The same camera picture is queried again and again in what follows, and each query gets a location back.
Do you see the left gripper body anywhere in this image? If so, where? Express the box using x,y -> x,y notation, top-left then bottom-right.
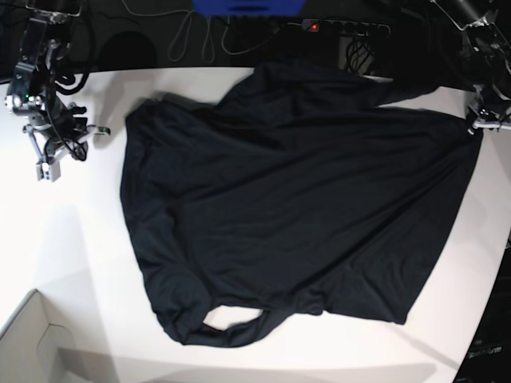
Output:
466,85 -> 510,136

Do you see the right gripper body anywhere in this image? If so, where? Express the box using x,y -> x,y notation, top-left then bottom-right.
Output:
22,119 -> 111,164

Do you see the black t-shirt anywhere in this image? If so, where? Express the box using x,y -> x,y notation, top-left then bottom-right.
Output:
120,62 -> 483,348

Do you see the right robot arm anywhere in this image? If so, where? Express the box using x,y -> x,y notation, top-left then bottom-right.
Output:
5,1 -> 110,164

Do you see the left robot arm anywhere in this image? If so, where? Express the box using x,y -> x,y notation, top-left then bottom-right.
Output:
432,1 -> 510,135

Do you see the black power strip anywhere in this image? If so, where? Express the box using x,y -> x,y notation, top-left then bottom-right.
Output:
300,18 -> 391,37

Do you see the blue box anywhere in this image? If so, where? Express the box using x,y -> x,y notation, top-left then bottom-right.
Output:
192,0 -> 306,17

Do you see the white cardboard box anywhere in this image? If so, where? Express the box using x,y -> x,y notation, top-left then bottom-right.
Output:
1,290 -> 81,383

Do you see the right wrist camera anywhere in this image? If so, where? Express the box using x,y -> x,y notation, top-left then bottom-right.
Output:
36,160 -> 61,182

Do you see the grey looped cable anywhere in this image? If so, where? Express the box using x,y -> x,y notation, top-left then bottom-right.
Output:
119,0 -> 280,63

